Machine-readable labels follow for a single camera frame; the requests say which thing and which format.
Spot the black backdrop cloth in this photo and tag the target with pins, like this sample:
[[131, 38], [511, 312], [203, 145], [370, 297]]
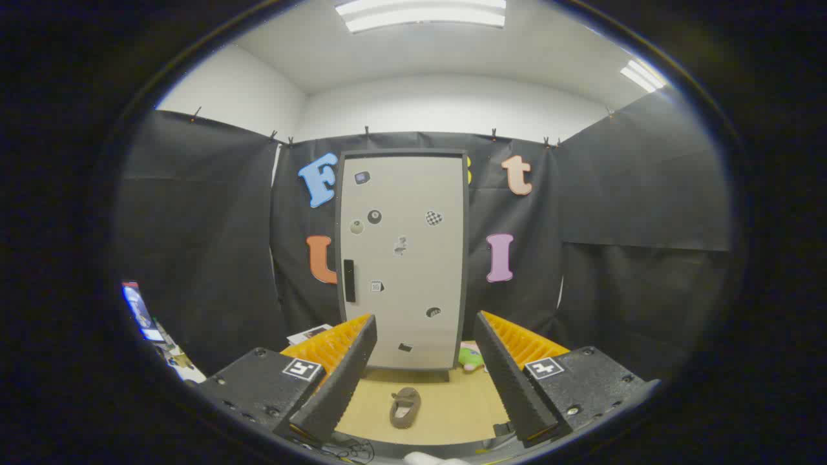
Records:
[[614, 194]]

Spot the blue white printed board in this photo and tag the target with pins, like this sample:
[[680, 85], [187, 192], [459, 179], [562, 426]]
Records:
[[137, 309]]

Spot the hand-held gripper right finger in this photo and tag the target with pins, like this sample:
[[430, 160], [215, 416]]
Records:
[[510, 387]]

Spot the brown fuzzy shoe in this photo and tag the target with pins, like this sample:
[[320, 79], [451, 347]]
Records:
[[405, 408]]

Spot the small ceiling light panel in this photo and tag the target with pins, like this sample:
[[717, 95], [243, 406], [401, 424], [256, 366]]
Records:
[[641, 75]]

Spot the grey shoe cabinet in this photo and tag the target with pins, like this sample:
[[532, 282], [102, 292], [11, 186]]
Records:
[[466, 258]]

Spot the beige shoe cabinet door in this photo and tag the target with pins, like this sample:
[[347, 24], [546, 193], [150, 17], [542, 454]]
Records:
[[413, 284]]

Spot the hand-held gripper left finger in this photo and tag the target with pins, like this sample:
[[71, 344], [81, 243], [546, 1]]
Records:
[[339, 394]]

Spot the pink green plush toy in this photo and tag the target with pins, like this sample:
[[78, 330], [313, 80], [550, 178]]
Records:
[[470, 357]]

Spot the pile of mixed clutter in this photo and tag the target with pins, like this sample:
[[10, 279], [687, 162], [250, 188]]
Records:
[[181, 365]]

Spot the long ceiling light panel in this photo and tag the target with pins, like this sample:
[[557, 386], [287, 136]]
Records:
[[420, 16]]

